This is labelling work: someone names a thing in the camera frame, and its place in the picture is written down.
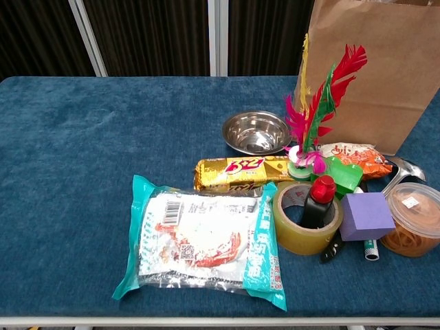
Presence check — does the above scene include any green toy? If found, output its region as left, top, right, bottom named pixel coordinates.
left=311, top=156, right=364, bottom=200

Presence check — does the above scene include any purple foam block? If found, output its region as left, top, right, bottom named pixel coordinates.
left=340, top=191, right=397, bottom=242

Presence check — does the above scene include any black-handled steel ladle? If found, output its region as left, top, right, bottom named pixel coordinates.
left=319, top=156, right=427, bottom=265

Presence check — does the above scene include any rubber bands plastic tub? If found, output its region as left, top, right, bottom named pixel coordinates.
left=379, top=181, right=440, bottom=259

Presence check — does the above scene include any orange snack packet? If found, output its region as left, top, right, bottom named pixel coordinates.
left=319, top=142, right=393, bottom=182

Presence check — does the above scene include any green white marker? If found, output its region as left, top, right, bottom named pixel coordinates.
left=363, top=239, right=380, bottom=261

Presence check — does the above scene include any brown paper shopping bag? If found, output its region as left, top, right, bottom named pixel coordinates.
left=294, top=0, right=440, bottom=155

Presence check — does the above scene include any gold biscuit pack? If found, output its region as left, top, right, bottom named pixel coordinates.
left=194, top=155, right=296, bottom=193

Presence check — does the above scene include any stainless steel bowl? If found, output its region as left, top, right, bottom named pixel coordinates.
left=221, top=110, right=293, bottom=155

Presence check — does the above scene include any teal instant noodle packet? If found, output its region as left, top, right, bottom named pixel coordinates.
left=112, top=174, right=288, bottom=312

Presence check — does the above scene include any colourful feather shuttlecock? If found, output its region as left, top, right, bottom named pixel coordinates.
left=283, top=33, right=368, bottom=182

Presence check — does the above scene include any black bottle with red cap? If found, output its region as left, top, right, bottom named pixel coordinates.
left=300, top=175, right=338, bottom=230

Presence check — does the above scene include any brown tape roll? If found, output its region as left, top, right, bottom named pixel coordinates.
left=273, top=181, right=344, bottom=256

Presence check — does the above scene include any blue velvet tablecloth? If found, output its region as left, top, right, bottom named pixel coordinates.
left=0, top=76, right=440, bottom=319

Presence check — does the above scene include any dark pleated curtain panel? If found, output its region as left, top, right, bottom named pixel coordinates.
left=0, top=0, right=97, bottom=83
left=228, top=0, right=316, bottom=77
left=83, top=0, right=210, bottom=77

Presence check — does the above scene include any white partition frame post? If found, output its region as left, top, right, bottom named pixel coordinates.
left=67, top=0, right=109, bottom=77
left=207, top=0, right=230, bottom=77

